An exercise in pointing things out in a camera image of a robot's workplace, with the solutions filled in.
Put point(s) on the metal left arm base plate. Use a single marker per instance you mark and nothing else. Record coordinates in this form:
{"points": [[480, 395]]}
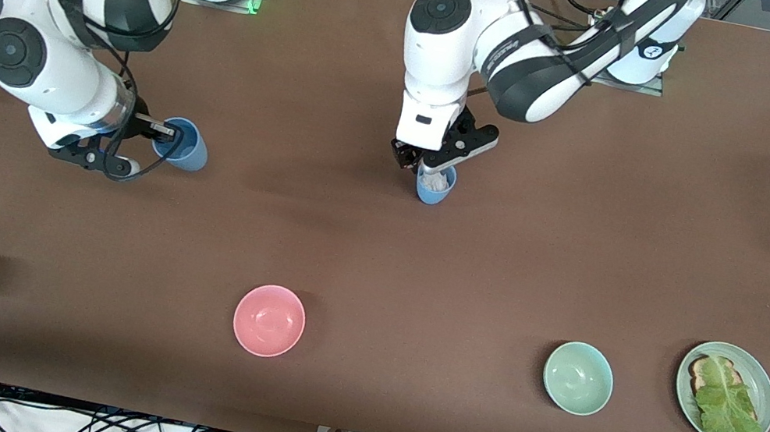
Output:
{"points": [[633, 86]]}

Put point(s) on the pink bowl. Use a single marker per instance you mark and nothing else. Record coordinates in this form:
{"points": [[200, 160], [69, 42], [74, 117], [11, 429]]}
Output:
{"points": [[269, 321]]}

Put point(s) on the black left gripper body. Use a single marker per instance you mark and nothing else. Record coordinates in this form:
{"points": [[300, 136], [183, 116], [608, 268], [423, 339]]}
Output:
{"points": [[408, 156]]}

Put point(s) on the blue plastic cup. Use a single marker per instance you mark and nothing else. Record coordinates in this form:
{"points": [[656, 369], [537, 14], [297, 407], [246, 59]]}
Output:
{"points": [[432, 195], [194, 155]]}

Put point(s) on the pale green plate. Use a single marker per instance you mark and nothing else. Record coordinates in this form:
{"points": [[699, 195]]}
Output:
{"points": [[763, 386]]}

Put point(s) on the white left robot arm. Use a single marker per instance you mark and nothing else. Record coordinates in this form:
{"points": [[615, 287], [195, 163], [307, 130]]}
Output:
{"points": [[444, 60]]}

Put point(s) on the green lettuce leaf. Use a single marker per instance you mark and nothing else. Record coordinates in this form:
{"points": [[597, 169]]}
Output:
{"points": [[727, 407]]}

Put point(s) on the toast bread slice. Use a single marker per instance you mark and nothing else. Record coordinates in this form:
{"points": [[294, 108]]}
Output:
{"points": [[699, 374]]}

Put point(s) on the pale green bowl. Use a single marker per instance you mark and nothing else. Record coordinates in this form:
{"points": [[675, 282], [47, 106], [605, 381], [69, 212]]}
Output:
{"points": [[578, 378]]}

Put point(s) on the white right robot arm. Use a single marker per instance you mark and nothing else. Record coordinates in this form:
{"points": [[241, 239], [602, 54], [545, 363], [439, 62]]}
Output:
{"points": [[60, 80]]}

